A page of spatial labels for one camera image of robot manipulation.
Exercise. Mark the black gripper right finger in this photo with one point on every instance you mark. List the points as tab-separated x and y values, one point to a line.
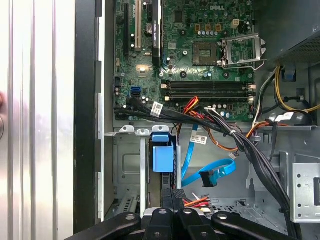
192	225

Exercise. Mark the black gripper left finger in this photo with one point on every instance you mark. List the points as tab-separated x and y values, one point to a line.
160	225

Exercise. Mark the hard disk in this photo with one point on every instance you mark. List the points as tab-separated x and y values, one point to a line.
162	157

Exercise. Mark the metal disk bay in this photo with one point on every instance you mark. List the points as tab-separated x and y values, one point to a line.
130	160

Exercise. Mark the black RAM slot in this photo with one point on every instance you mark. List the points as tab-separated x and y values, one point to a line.
207	87
220	99
207	94
207	82

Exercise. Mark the black expansion slot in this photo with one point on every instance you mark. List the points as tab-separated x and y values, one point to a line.
126	30

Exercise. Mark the white expansion slot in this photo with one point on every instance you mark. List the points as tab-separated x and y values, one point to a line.
138	25

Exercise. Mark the person's hand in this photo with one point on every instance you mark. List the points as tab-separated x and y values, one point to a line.
1	98

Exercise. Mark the silver perforated drive cage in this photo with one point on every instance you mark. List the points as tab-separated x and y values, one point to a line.
302	195

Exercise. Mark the blue SATA port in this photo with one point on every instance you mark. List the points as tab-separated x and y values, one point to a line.
135	91

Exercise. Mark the green motherboard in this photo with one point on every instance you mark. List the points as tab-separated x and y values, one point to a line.
190	72

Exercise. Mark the small silver chipset heatsink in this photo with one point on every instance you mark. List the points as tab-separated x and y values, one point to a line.
143	70

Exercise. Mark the grey PC case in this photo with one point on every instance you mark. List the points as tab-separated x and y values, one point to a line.
86	75

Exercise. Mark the metal socket cover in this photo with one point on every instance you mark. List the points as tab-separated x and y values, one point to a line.
243	61

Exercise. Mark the CPU socket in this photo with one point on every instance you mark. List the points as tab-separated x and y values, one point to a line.
205	52

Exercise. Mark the blue plastic clip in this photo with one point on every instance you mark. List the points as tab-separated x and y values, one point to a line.
290	74

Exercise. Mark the black graphics card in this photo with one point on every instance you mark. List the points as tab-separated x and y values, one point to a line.
156	32

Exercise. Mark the coin cell battery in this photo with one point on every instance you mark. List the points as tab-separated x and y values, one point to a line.
149	28

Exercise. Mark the grey power supply box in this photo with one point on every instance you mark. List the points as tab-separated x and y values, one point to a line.
282	22

